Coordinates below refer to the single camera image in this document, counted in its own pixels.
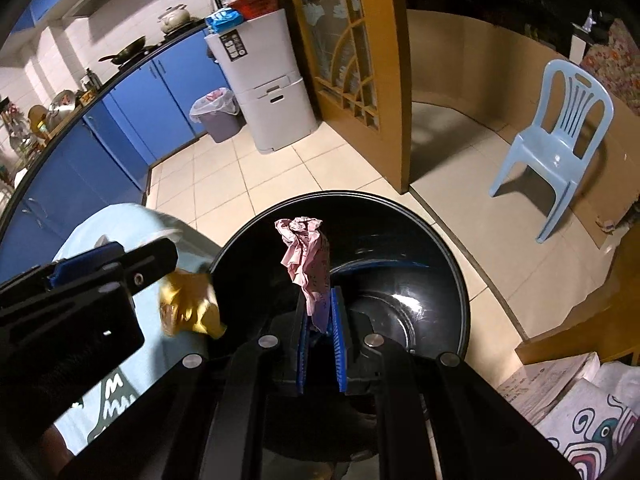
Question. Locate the black round trash bin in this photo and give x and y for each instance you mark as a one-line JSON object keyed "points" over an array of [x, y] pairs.
{"points": [[400, 260]]}

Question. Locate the stack of newspapers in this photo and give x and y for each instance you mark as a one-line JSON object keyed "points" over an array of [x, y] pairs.
{"points": [[545, 385]]}

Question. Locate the yellow wrapper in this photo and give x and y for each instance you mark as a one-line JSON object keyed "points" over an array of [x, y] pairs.
{"points": [[192, 305]]}

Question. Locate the brown cardboard panel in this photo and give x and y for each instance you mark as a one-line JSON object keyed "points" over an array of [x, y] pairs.
{"points": [[475, 55]]}

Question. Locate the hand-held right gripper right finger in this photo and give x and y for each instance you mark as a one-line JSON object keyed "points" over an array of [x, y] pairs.
{"points": [[338, 342]]}

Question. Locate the black wok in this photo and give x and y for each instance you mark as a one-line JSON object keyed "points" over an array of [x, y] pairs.
{"points": [[127, 50]]}

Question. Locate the pink paper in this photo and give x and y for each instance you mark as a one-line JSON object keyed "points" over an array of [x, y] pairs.
{"points": [[306, 255]]}

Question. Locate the wooden door with etched glass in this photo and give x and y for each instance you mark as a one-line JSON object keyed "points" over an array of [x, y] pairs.
{"points": [[370, 60]]}

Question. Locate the grey bin with plastic bag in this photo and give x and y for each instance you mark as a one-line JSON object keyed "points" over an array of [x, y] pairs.
{"points": [[217, 120]]}

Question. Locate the white plastic drawer cabinet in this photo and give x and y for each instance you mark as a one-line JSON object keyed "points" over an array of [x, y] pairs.
{"points": [[270, 90]]}

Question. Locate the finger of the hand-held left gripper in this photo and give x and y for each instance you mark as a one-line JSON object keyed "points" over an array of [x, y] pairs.
{"points": [[150, 265], [82, 266]]}

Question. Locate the blue kitchen base cabinets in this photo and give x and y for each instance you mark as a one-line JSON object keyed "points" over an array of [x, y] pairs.
{"points": [[100, 130]]}

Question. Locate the blue wipes packet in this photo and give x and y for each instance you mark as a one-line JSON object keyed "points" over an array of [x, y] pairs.
{"points": [[225, 20]]}

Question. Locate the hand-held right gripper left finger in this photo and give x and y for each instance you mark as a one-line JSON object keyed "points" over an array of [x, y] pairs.
{"points": [[303, 347]]}

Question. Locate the person's left forearm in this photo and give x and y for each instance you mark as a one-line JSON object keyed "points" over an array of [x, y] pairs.
{"points": [[56, 447]]}

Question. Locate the steel bowl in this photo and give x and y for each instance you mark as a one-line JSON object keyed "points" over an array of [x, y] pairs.
{"points": [[61, 102]]}

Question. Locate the red plastic basket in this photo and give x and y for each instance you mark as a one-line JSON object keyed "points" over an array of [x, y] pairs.
{"points": [[257, 2]]}

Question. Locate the white cooking pot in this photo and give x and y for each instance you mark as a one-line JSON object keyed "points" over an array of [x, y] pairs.
{"points": [[174, 19]]}

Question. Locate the light blue plastic chair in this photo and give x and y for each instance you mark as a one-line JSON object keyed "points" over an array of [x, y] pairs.
{"points": [[555, 140]]}

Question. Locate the white swirl patterned cloth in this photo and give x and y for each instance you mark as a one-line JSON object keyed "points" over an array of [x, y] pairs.
{"points": [[590, 430]]}

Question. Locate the floral cloth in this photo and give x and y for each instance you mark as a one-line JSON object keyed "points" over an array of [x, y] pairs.
{"points": [[617, 60]]}

